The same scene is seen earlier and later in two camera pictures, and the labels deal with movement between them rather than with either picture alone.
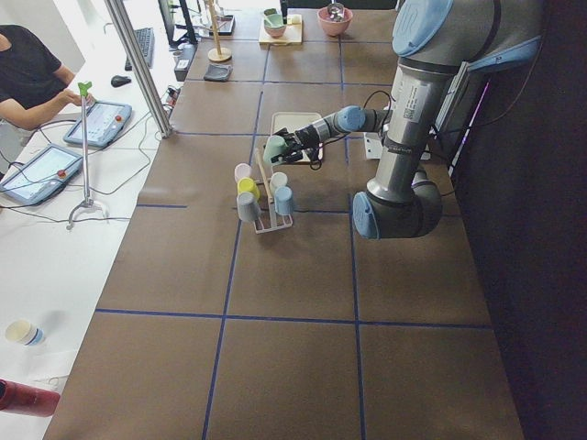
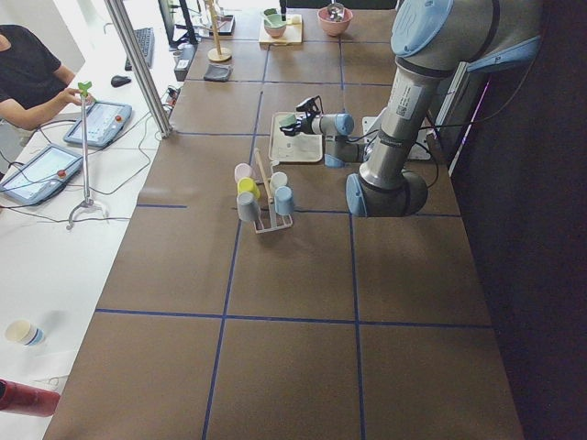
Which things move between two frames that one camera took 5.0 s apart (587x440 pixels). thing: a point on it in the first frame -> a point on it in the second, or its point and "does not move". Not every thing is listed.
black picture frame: [226, 25] does not move
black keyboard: [145, 38] does not move
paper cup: [25, 333] does not move
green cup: [275, 146] -> [289, 119]
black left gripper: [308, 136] -> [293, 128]
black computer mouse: [118, 81] does not move
